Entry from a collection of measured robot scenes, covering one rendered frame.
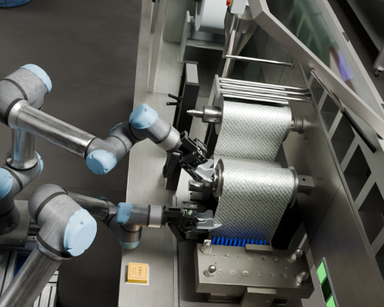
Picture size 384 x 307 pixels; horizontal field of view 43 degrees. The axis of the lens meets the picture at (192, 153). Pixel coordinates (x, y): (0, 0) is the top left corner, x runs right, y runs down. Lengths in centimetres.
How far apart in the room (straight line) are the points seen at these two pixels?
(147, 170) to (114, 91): 204
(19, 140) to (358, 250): 118
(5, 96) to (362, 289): 116
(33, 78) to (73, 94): 239
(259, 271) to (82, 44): 337
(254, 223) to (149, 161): 65
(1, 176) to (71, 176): 149
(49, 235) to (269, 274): 77
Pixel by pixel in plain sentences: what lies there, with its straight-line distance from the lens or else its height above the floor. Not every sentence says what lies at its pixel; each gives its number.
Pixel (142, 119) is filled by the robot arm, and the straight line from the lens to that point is 143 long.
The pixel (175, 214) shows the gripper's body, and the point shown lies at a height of 115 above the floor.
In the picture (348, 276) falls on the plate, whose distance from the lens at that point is 148.
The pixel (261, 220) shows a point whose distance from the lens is 175.
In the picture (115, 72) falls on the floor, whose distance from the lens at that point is 437.
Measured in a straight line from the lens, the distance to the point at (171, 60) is 251.
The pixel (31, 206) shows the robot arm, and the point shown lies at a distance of 145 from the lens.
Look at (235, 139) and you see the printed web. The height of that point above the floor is 129.
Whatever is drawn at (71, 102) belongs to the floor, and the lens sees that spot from 398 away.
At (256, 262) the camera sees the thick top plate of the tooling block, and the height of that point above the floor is 103.
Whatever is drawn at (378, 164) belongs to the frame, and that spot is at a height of 162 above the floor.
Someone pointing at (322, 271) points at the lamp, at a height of 119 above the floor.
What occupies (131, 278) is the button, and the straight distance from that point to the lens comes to 177.
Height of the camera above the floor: 240
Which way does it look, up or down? 41 degrees down
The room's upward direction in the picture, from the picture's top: 13 degrees clockwise
